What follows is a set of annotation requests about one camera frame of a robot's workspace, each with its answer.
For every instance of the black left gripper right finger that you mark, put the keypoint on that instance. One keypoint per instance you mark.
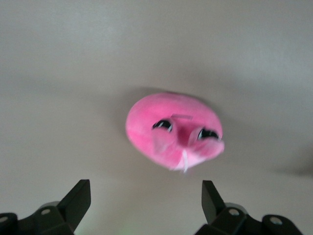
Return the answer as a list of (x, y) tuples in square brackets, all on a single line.
[(212, 208)]

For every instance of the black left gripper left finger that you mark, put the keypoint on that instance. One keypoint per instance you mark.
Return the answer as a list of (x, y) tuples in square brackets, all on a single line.
[(73, 208)]

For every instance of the round bright pink plush toy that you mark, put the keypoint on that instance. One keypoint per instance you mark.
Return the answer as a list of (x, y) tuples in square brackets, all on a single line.
[(156, 115)]

